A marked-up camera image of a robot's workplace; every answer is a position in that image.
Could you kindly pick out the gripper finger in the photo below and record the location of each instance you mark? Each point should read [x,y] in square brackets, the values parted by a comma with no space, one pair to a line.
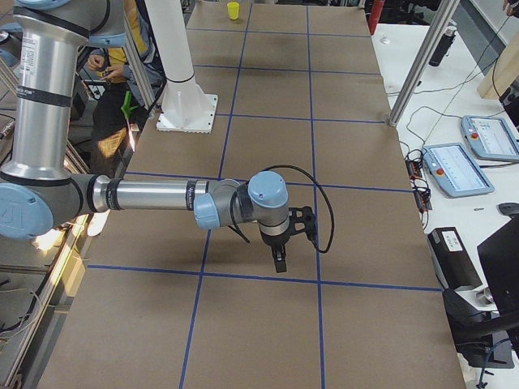
[277,260]
[281,261]

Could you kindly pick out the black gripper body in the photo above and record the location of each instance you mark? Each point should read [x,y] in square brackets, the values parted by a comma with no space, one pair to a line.
[275,242]

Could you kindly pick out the yellow plastic cup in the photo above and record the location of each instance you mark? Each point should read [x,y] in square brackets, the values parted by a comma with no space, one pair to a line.
[233,9]

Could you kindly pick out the black box with label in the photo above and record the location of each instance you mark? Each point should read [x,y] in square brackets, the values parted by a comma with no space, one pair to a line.
[453,266]

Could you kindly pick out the near blue teach pendant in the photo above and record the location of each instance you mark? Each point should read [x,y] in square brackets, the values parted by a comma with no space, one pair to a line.
[455,171]

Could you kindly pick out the blue teach pendant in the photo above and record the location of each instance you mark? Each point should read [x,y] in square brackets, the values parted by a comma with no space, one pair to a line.
[455,171]
[490,138]

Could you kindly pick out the black monitor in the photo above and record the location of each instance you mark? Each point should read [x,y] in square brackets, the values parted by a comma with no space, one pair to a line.
[498,255]

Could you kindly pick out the black computer mouse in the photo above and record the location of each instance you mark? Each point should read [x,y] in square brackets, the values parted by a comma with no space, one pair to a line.
[509,209]

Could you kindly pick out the person in yellow jacket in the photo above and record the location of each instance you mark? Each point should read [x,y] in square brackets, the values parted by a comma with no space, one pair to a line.
[121,103]

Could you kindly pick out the far blue teach pendant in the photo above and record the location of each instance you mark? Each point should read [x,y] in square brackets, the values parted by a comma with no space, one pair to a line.
[490,138]

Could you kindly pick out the black water bottle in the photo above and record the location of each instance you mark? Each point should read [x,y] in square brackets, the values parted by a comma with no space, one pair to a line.
[443,46]

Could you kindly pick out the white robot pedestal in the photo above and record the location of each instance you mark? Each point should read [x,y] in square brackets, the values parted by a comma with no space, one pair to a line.
[184,107]

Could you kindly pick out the aluminium frame post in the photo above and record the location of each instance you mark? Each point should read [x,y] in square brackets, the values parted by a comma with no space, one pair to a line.
[423,56]

